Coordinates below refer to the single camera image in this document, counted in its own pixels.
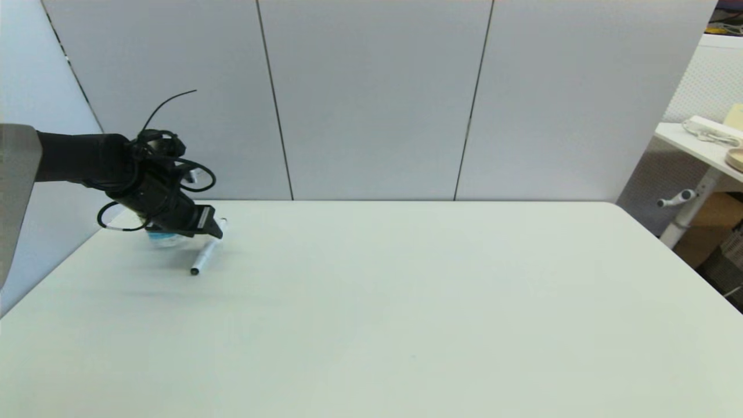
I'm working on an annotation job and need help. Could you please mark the white marker with black ends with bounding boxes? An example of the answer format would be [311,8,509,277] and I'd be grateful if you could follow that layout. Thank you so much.
[190,218,229,276]

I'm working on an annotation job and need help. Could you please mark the clear water bottle blue label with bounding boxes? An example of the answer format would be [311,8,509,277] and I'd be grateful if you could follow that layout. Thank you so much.
[147,229,191,250]

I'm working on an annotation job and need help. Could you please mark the white side table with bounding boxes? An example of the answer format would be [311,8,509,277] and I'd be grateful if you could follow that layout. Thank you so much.
[654,122,743,250]

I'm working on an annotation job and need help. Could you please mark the white power strip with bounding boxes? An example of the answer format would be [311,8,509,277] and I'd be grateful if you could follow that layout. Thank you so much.
[681,115,743,148]

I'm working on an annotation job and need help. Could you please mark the brown cardboard box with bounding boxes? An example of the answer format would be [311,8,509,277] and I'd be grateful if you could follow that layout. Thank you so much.
[672,192,743,269]

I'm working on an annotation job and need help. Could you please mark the white perforated partition panel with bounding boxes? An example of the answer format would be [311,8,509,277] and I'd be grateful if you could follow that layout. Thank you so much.
[614,34,743,237]

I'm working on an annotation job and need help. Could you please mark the black mesh crate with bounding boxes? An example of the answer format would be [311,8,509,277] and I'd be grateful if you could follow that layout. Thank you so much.
[695,228,743,298]

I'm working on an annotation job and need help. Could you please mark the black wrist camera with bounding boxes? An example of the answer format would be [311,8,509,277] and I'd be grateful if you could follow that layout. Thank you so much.
[136,129,187,161]

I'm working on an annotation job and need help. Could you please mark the black looping arm cable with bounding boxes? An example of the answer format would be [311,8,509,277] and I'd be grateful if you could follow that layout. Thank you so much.
[96,89,217,232]

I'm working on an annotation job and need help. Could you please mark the white table crank handle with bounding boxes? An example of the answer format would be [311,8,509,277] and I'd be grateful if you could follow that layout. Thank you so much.
[656,189,696,210]

